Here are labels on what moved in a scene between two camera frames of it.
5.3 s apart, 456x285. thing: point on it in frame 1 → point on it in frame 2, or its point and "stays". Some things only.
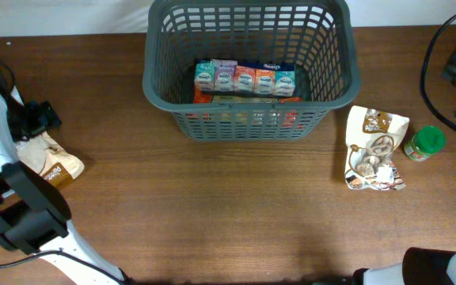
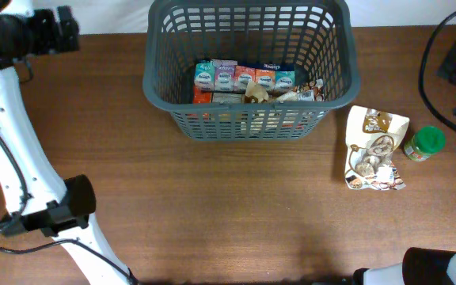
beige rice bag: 42,153 → 255,93
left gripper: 45,116 → 45,24
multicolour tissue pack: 230,76 stays
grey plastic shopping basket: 317,36 stays
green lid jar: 425,142 stays
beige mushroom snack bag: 372,138 stays
